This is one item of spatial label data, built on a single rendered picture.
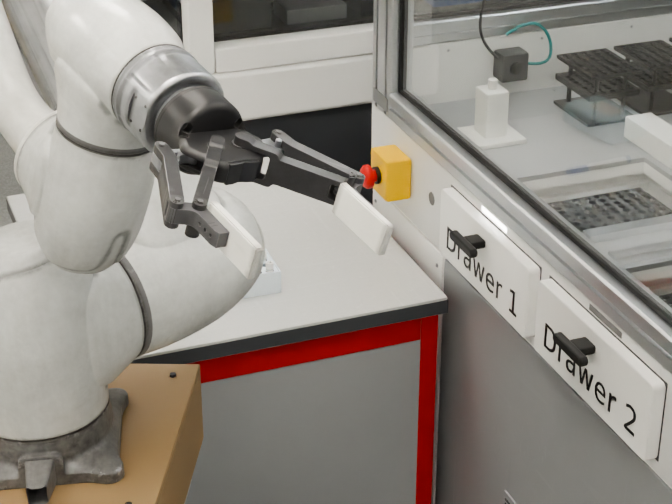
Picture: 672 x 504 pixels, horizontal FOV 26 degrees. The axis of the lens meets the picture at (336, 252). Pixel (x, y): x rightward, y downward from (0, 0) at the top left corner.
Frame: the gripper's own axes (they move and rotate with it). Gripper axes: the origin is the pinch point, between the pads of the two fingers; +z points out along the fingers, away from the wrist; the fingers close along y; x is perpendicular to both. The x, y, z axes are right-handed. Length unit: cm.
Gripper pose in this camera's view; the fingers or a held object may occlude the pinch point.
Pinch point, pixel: (315, 244)
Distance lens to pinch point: 118.7
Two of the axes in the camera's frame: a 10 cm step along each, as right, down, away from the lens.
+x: 2.6, -8.2, -5.1
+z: 5.8, 5.6, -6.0
